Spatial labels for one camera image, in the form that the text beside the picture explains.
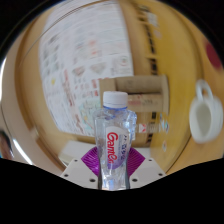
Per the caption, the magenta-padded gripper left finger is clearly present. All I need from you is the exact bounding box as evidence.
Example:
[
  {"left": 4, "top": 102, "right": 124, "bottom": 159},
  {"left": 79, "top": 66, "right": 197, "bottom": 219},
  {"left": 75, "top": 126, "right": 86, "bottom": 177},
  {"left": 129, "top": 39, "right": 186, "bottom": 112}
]
[{"left": 60, "top": 145, "right": 101, "bottom": 190}]

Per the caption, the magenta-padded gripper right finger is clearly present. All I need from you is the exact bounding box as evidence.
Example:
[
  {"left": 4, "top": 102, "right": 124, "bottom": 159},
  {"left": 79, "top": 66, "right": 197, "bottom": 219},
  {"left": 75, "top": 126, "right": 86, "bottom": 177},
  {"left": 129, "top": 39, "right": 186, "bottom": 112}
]
[{"left": 125, "top": 147, "right": 167, "bottom": 190}]

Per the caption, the clear plastic water bottle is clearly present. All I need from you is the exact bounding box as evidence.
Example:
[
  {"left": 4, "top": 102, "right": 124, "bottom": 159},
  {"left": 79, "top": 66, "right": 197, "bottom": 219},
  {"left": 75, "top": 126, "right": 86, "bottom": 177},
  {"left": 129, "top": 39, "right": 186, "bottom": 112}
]
[{"left": 93, "top": 90, "right": 138, "bottom": 191}]

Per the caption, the white standing air conditioner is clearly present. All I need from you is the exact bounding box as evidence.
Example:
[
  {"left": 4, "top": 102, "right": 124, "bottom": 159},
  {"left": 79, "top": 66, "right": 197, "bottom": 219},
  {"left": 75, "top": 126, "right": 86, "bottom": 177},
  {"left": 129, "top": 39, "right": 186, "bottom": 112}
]
[{"left": 59, "top": 139, "right": 98, "bottom": 165}]

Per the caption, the white ceramic mug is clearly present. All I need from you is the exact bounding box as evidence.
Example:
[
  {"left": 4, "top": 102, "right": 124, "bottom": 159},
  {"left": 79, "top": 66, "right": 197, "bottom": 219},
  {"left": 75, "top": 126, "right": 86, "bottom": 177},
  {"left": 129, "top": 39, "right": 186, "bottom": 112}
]
[{"left": 188, "top": 78, "right": 224, "bottom": 145}]

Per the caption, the brown cardboard box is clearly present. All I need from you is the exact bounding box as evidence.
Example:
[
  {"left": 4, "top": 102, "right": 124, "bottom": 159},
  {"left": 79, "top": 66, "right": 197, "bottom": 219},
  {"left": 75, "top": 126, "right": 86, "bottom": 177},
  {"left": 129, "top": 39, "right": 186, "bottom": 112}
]
[{"left": 98, "top": 74, "right": 170, "bottom": 145}]

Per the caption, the large printed wall poster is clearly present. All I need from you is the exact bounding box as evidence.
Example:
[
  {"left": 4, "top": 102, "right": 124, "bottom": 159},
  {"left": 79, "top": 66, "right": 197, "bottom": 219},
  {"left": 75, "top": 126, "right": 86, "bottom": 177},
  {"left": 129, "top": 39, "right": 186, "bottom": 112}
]
[{"left": 38, "top": 1, "right": 135, "bottom": 137}]

